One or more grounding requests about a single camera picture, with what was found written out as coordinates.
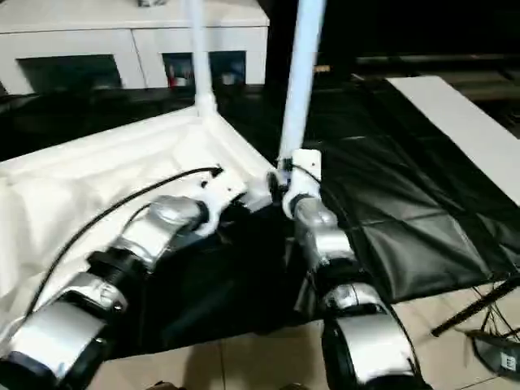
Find white plastic table leg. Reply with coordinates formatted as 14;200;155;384
184;0;223;118
278;0;327;163

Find white plastic table top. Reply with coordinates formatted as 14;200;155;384
0;103;278;346

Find black mat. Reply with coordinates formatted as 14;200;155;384
0;75;520;362

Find white sheet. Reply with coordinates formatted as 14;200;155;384
385;75;520;203

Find dark long rod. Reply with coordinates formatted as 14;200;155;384
357;56;520;68

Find black metal stand foot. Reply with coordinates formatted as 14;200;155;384
432;278;520;337

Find white cabinet with glass doors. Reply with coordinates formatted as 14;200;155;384
0;0;271;97

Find dark power adapter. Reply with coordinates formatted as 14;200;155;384
466;330;520;375

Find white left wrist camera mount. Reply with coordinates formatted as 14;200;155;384
198;166;248;240

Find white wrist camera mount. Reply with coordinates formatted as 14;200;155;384
282;149;323;219
198;166;248;240

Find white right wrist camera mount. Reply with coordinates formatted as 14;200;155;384
282;149;323;219

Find black left wrist camera cable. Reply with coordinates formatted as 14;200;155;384
24;165;224;319

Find tangled black floor cables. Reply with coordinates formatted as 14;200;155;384
466;275;520;339

